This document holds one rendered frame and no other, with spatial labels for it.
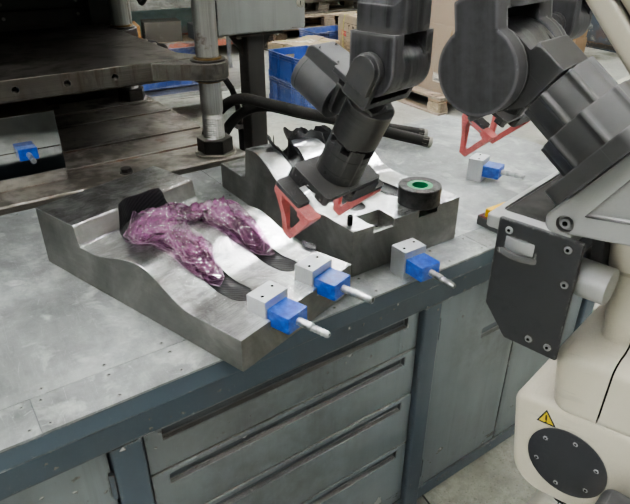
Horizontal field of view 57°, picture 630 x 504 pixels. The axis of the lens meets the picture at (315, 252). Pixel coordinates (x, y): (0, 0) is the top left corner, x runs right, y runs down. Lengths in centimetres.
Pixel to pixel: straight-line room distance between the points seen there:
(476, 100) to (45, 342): 71
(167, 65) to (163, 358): 92
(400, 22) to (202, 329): 50
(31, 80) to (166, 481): 95
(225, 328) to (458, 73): 47
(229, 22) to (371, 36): 116
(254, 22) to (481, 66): 131
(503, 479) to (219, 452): 96
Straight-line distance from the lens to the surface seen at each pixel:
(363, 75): 62
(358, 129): 66
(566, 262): 71
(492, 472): 183
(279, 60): 507
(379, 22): 62
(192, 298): 89
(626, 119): 52
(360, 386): 121
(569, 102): 53
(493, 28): 53
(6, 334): 101
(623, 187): 54
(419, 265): 100
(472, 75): 54
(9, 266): 120
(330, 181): 71
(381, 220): 108
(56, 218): 109
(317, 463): 126
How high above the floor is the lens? 134
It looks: 29 degrees down
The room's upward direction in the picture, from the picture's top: straight up
